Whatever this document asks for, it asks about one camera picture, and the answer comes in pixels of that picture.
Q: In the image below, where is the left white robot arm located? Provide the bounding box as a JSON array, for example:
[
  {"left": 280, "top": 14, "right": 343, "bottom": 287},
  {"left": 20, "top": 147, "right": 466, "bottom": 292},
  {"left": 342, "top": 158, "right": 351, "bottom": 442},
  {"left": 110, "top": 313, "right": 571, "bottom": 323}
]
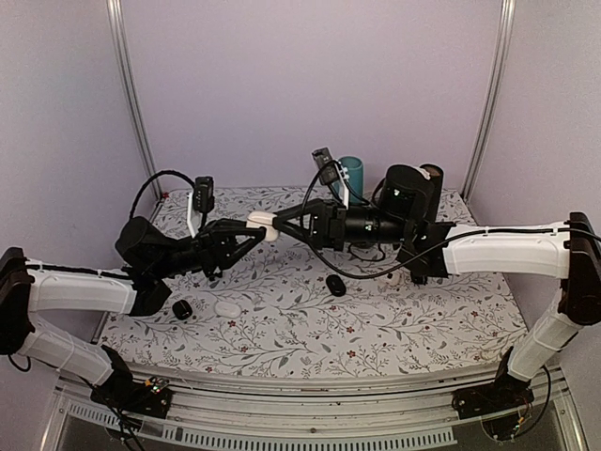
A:
[{"left": 1, "top": 217, "right": 268, "bottom": 408}]

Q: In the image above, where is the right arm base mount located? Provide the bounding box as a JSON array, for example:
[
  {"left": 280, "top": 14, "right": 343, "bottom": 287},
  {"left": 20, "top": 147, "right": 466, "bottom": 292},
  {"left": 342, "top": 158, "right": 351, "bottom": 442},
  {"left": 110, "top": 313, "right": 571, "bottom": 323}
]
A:
[{"left": 452, "top": 347, "right": 534, "bottom": 419}]

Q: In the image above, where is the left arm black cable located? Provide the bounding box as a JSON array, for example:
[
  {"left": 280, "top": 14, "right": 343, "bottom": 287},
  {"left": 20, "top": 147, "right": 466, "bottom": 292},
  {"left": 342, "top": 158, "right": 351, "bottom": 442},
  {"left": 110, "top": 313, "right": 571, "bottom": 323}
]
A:
[{"left": 129, "top": 169, "right": 196, "bottom": 222}]

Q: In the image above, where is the black earbuds charging case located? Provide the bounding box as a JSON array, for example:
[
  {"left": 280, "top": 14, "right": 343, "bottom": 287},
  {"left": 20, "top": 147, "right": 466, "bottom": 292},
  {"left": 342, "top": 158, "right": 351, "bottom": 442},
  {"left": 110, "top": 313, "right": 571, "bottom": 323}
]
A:
[{"left": 325, "top": 274, "right": 347, "bottom": 297}]

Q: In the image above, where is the black cylinder vase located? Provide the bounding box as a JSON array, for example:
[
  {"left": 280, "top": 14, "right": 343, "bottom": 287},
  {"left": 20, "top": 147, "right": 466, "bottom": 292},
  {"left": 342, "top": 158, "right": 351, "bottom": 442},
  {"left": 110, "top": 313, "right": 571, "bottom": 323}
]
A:
[{"left": 420, "top": 163, "right": 444, "bottom": 223}]

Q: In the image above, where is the small black case right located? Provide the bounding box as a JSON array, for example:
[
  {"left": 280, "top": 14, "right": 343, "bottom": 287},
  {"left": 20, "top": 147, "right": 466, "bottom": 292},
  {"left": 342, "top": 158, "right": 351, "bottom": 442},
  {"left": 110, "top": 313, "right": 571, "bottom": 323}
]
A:
[{"left": 411, "top": 276, "right": 427, "bottom": 285}]

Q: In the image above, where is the white earbuds case back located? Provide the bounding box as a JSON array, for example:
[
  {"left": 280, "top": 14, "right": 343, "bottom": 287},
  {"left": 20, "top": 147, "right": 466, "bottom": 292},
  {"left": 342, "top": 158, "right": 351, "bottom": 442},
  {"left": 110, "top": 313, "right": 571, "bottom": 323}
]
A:
[{"left": 384, "top": 272, "right": 402, "bottom": 286}]

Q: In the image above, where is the left aluminium frame post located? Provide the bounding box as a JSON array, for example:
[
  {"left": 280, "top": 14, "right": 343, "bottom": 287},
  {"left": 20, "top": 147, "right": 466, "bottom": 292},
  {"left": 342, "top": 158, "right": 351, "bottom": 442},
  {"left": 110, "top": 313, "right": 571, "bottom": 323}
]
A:
[{"left": 106, "top": 0, "right": 157, "bottom": 177}]

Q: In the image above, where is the white ribbed vase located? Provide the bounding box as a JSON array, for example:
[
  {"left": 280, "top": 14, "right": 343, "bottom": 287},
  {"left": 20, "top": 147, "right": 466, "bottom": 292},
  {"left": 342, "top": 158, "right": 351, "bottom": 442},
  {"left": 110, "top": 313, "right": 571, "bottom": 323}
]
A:
[{"left": 416, "top": 167, "right": 431, "bottom": 179}]

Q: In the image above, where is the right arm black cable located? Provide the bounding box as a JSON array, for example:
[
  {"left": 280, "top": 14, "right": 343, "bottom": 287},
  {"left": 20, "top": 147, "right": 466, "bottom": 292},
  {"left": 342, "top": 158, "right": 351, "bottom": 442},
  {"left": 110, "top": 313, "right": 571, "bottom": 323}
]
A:
[{"left": 300, "top": 162, "right": 601, "bottom": 281}]

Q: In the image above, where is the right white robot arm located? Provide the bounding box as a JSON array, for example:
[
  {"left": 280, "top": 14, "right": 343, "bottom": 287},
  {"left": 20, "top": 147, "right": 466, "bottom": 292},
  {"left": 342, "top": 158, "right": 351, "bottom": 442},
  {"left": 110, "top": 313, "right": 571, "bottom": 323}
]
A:
[{"left": 270, "top": 164, "right": 600, "bottom": 410}]

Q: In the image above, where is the small black closed case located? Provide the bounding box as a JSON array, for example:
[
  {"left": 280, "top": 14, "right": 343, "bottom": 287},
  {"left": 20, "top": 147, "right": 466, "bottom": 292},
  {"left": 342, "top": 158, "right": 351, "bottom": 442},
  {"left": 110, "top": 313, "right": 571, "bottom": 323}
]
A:
[{"left": 172, "top": 300, "right": 193, "bottom": 320}]

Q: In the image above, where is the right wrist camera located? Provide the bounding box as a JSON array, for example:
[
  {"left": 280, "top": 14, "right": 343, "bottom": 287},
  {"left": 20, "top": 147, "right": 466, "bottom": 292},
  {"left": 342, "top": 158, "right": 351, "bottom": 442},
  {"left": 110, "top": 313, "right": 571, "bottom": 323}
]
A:
[{"left": 312, "top": 148, "right": 351, "bottom": 208}]

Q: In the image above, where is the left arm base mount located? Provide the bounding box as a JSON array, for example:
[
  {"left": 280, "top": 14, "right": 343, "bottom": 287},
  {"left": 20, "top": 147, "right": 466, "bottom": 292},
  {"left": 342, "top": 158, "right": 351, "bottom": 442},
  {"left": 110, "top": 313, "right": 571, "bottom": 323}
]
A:
[{"left": 90, "top": 345, "right": 174, "bottom": 419}]

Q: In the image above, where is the right aluminium frame post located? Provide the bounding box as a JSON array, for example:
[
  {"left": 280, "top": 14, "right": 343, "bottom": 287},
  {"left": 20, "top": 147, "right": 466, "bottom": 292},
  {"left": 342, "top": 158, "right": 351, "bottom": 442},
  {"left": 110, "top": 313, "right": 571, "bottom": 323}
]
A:
[{"left": 460, "top": 0, "right": 516, "bottom": 205}]

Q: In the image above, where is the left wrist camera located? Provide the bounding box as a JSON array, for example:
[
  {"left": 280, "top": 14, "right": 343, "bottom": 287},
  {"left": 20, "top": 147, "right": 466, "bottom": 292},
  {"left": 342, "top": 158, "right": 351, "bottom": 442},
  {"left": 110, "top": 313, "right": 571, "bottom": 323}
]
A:
[{"left": 186, "top": 176, "right": 215, "bottom": 238}]

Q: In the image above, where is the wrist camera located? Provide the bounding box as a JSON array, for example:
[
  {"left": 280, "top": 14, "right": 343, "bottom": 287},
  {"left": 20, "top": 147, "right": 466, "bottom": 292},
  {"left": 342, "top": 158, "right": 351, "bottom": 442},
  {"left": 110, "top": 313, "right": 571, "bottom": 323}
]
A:
[
  {"left": 312, "top": 148, "right": 351, "bottom": 208},
  {"left": 186, "top": 176, "right": 215, "bottom": 238}
]

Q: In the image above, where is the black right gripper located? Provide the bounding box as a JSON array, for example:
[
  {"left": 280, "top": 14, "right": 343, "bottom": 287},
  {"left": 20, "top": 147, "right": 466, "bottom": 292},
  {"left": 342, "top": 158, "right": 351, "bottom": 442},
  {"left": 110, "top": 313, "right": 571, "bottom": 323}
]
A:
[{"left": 270, "top": 198, "right": 410, "bottom": 253}]

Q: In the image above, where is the white closed earbuds case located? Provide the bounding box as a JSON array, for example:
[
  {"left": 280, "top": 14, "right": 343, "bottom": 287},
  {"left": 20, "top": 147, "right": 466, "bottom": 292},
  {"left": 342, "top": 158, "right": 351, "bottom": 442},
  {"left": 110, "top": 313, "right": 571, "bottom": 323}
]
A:
[{"left": 214, "top": 301, "right": 241, "bottom": 319}]

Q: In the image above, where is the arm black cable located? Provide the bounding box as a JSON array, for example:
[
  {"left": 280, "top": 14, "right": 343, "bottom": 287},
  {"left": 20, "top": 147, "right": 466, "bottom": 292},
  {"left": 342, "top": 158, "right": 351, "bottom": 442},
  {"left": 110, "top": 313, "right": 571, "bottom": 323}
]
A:
[
  {"left": 129, "top": 169, "right": 196, "bottom": 222},
  {"left": 300, "top": 162, "right": 601, "bottom": 281}
]

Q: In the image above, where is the front aluminium rail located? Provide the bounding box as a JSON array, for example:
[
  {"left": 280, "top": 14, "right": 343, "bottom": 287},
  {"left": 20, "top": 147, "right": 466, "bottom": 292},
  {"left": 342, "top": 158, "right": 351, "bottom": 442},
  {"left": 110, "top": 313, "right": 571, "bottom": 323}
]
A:
[{"left": 40, "top": 365, "right": 591, "bottom": 450}]

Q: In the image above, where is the teal tall vase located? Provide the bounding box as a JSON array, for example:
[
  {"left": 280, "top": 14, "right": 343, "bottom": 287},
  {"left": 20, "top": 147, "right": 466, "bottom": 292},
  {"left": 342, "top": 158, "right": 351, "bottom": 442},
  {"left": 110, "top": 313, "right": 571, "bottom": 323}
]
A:
[{"left": 339, "top": 156, "right": 363, "bottom": 205}]

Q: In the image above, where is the white earbuds case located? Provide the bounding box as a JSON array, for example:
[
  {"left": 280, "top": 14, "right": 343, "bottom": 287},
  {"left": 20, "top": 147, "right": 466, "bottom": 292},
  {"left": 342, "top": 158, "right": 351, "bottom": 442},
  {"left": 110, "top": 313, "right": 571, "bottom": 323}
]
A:
[
  {"left": 214, "top": 301, "right": 241, "bottom": 319},
  {"left": 246, "top": 210, "right": 280, "bottom": 242},
  {"left": 384, "top": 272, "right": 402, "bottom": 286}
]

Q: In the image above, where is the aluminium frame post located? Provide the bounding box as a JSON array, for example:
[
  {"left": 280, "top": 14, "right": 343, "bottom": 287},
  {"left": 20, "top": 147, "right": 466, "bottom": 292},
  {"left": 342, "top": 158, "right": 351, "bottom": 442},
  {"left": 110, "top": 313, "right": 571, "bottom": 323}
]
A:
[
  {"left": 106, "top": 0, "right": 157, "bottom": 177},
  {"left": 460, "top": 0, "right": 516, "bottom": 205}
]

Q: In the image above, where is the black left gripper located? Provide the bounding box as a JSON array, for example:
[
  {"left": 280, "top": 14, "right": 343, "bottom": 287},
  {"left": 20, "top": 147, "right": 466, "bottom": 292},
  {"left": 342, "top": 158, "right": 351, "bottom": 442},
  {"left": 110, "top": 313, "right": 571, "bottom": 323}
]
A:
[{"left": 150, "top": 217, "right": 267, "bottom": 279}]

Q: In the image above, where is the floral patterned table mat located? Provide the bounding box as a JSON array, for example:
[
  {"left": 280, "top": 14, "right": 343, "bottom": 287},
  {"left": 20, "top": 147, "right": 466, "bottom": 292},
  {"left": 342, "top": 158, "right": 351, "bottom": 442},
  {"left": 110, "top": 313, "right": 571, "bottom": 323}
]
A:
[{"left": 100, "top": 237, "right": 527, "bottom": 379}]

